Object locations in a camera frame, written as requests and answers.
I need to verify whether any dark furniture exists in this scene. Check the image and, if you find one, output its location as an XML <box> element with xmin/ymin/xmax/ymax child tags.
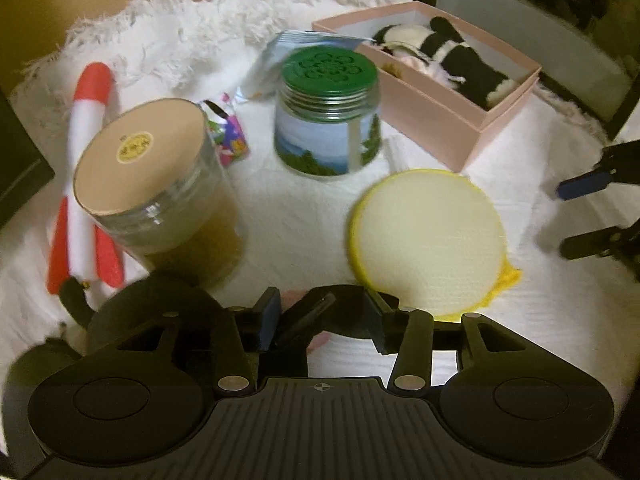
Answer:
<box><xmin>0</xmin><ymin>92</ymin><xmax>56</xmax><ymax>228</ymax></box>

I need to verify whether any pale pink soft item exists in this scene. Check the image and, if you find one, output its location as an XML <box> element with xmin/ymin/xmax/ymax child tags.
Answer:
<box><xmin>385</xmin><ymin>45</ymin><xmax>468</xmax><ymax>85</ymax></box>

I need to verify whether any silver foil pouch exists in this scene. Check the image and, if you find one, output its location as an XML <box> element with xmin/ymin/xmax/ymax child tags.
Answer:
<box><xmin>235</xmin><ymin>30</ymin><xmax>368</xmax><ymax>104</ymax></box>

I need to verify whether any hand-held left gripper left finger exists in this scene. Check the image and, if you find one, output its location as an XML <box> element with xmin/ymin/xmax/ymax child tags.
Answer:
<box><xmin>117</xmin><ymin>287</ymin><xmax>283</xmax><ymax>396</ymax></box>

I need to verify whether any glass jar with tan lid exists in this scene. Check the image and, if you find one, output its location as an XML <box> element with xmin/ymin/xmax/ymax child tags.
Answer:
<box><xmin>72</xmin><ymin>100</ymin><xmax>248</xmax><ymax>292</ymax></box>

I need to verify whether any dark chair frame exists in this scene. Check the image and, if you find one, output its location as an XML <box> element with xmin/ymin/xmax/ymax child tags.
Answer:
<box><xmin>412</xmin><ymin>0</ymin><xmax>640</xmax><ymax>136</ymax></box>

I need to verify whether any pink cartoon tissue pack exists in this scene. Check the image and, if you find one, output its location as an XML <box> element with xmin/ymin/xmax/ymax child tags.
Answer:
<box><xmin>197</xmin><ymin>92</ymin><xmax>251</xmax><ymax>167</ymax></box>

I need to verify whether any red and white rocket plush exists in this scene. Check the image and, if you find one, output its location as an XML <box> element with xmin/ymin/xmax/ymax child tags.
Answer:
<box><xmin>46</xmin><ymin>62</ymin><xmax>126</xmax><ymax>294</ymax></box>

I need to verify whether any pink cardboard box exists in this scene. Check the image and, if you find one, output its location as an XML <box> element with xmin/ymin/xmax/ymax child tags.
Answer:
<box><xmin>311</xmin><ymin>1</ymin><xmax>543</xmax><ymax>174</ymax></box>

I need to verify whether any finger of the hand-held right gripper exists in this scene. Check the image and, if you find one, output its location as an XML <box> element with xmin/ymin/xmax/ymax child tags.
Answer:
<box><xmin>557</xmin><ymin>141</ymin><xmax>640</xmax><ymax>202</ymax></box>
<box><xmin>560</xmin><ymin>225</ymin><xmax>640</xmax><ymax>283</ymax></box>

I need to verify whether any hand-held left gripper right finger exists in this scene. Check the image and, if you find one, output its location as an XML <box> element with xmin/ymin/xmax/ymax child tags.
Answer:
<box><xmin>365</xmin><ymin>290</ymin><xmax>522</xmax><ymax>394</ymax></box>

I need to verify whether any black and white plush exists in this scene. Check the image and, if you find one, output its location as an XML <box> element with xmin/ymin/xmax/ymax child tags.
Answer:
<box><xmin>372</xmin><ymin>16</ymin><xmax>519</xmax><ymax>111</ymax></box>

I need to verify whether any white fluffy blanket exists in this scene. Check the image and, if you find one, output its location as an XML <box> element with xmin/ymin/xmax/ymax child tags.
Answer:
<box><xmin>0</xmin><ymin>0</ymin><xmax>640</xmax><ymax>411</ymax></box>

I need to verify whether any round yellow sponge pad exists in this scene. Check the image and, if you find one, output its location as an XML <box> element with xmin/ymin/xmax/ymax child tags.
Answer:
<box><xmin>348</xmin><ymin>169</ymin><xmax>524</xmax><ymax>322</ymax></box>

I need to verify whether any jar with green lid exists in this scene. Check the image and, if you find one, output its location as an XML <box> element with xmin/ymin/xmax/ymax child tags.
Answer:
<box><xmin>274</xmin><ymin>47</ymin><xmax>383</xmax><ymax>179</ymax></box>

